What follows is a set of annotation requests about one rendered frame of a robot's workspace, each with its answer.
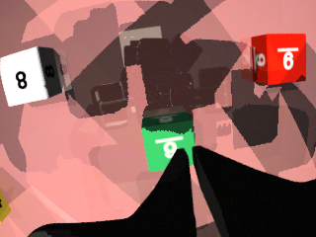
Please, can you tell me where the red digit block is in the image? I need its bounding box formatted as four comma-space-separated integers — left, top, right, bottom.
250, 33, 307, 86

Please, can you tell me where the green block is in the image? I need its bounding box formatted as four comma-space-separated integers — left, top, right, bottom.
141, 112, 195, 171

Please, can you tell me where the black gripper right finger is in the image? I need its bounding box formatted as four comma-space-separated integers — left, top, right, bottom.
193, 146, 316, 237

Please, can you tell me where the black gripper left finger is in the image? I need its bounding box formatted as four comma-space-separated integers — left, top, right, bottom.
27, 149, 198, 237

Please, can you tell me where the yellow block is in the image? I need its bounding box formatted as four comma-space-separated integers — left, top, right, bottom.
0, 191, 11, 224

